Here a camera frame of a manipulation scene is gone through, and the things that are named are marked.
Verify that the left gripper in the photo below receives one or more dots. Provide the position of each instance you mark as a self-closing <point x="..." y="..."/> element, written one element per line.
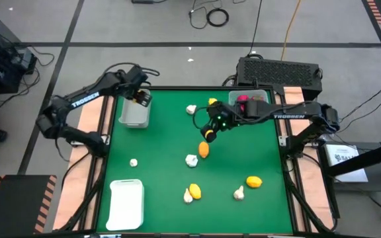
<point x="135" y="78"/>

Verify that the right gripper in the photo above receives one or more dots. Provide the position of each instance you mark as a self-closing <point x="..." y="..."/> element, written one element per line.
<point x="208" y="134"/>

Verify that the orange oval fruit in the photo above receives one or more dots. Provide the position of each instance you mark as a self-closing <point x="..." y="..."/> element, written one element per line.
<point x="203" y="149"/>

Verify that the red tomato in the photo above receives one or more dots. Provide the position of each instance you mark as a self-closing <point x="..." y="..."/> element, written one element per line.
<point x="242" y="98"/>

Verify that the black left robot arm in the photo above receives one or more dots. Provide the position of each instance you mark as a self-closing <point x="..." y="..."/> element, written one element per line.
<point x="84" y="100"/>

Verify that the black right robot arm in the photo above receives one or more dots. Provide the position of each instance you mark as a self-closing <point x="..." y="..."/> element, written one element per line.
<point x="288" y="115"/>

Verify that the light grey plastic bin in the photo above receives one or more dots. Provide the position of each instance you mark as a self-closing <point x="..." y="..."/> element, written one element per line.
<point x="134" y="115"/>

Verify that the clear plastic bin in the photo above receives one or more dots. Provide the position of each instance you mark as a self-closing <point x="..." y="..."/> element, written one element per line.
<point x="233" y="97"/>

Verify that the green table mat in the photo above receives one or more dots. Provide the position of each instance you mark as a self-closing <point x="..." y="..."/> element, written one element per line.
<point x="164" y="145"/>

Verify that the small white garlic bulb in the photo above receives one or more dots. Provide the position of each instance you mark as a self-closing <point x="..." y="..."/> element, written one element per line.
<point x="133" y="162"/>

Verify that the black computer case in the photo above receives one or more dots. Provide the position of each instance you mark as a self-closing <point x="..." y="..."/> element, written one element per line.
<point x="276" y="72"/>

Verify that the black power brick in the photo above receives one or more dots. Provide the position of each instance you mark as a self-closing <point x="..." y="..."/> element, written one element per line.
<point x="142" y="1"/>

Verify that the white plastic bin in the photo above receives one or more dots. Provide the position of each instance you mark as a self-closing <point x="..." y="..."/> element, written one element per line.
<point x="124" y="205"/>

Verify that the white printed paper sheet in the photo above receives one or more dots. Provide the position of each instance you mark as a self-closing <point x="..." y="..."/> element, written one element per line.
<point x="346" y="165"/>

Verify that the black metal beam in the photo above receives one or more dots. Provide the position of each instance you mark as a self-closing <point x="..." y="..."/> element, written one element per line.
<point x="365" y="158"/>

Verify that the grey side table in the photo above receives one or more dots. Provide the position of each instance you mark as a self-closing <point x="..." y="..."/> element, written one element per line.
<point x="375" y="185"/>

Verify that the silver metal bracket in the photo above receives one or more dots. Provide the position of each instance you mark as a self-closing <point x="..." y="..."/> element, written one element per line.
<point x="282" y="141"/>
<point x="75" y="142"/>

